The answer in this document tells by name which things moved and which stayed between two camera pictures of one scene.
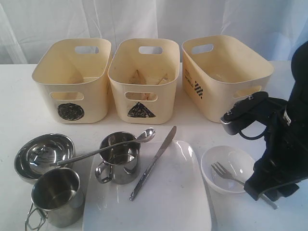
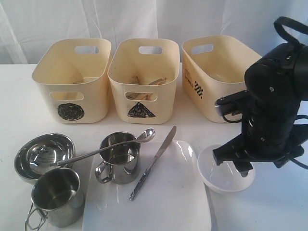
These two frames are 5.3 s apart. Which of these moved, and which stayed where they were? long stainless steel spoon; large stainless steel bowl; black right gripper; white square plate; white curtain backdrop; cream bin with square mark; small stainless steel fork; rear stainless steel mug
Moved: small stainless steel fork; black right gripper
Stayed: rear stainless steel mug; long stainless steel spoon; large stainless steel bowl; white curtain backdrop; cream bin with square mark; white square plate
